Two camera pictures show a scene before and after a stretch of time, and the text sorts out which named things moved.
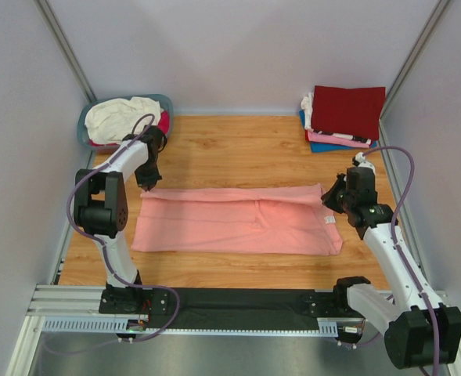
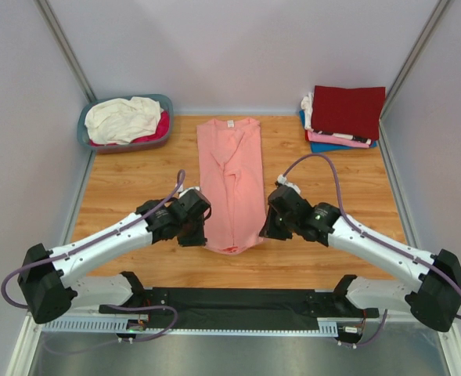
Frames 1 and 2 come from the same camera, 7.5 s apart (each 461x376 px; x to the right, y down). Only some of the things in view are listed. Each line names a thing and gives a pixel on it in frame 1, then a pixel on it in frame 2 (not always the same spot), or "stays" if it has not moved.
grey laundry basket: [84, 138] stays
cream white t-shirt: [110, 121] stays
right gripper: [327, 198] -> [268, 231]
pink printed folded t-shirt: [339, 139] stays
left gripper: [148, 182] -> [199, 240]
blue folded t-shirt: [318, 147] stays
